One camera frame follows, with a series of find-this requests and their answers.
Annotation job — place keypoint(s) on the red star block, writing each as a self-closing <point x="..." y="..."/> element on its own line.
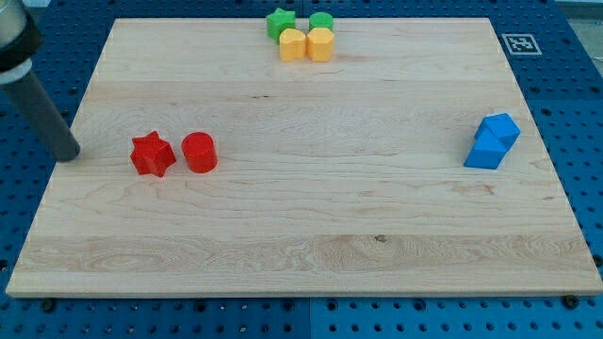
<point x="152" y="154"/>

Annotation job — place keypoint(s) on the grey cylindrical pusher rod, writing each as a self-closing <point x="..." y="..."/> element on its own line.
<point x="27" y="94"/>

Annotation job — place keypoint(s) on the robot arm end silver black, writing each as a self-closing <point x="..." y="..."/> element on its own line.
<point x="20" y="40"/>

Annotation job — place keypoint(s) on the green star block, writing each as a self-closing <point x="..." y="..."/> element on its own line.
<point x="278" y="21"/>

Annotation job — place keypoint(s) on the wooden board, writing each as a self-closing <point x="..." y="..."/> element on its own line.
<point x="338" y="178"/>

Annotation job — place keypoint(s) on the red cylinder block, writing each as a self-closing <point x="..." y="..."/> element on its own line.
<point x="200" y="152"/>

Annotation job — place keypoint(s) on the yellow heart block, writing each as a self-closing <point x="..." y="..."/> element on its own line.
<point x="292" y="45"/>

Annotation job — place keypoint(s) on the yellow hexagon block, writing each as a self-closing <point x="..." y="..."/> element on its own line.
<point x="320" y="44"/>

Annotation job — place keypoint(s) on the green cylinder block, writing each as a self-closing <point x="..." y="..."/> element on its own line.
<point x="321" y="19"/>

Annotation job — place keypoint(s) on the blue triangular block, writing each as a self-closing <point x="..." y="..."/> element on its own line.
<point x="486" y="153"/>

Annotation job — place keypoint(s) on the blue cube block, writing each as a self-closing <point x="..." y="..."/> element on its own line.
<point x="502" y="126"/>

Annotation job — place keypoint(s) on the white fiducial marker tag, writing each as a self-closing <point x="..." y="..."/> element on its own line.
<point x="521" y="44"/>

